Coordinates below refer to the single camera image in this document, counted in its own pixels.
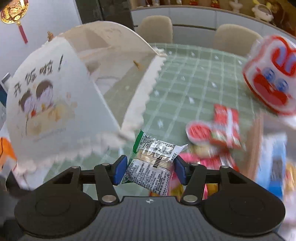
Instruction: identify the magenta noodle snack packet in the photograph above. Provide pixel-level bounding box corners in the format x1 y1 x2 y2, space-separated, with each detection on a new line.
169 146 240 200

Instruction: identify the silver green cracker packet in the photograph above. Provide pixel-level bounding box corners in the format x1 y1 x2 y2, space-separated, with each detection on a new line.
122 131 188 196

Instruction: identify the red round lid cup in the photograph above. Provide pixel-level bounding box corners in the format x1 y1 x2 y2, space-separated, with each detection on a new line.
185 120 212 145

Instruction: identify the red white snack packet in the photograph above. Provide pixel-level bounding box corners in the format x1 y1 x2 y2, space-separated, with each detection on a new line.
210 104 241 149

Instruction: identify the blue white snack packet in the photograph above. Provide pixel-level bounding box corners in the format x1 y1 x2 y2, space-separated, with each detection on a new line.
255 133 287 199

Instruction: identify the pink open gift box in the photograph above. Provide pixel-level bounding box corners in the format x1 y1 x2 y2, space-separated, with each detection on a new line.
241 110 295 235

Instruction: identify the white cartoon food cover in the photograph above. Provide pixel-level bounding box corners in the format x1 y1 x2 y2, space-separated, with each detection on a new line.
5 21 167 174

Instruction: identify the green grid tablecloth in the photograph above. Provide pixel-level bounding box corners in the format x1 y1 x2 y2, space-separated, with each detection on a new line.
43 43 273 197

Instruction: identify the red white bunny bag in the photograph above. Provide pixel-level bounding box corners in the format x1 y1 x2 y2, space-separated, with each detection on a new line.
242 35 295 116

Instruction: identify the beige chair far middle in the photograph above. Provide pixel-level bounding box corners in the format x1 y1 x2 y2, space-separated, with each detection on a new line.
213 24 262 56

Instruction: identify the beige chair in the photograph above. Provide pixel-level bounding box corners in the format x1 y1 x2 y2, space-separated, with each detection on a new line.
137 16 173 44
213 24 262 56

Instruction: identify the white sideboard cabinet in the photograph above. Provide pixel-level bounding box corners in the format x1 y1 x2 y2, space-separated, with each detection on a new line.
129 1 295 48

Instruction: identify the beige chair far left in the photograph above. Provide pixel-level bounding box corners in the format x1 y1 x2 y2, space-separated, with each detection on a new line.
137 16 173 44

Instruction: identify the white ceramic figurine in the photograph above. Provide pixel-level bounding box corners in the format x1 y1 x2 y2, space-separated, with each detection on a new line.
252 1 273 23

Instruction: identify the red gold hanging ornament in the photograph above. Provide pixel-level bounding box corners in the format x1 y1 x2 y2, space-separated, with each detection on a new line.
1 0 29 44

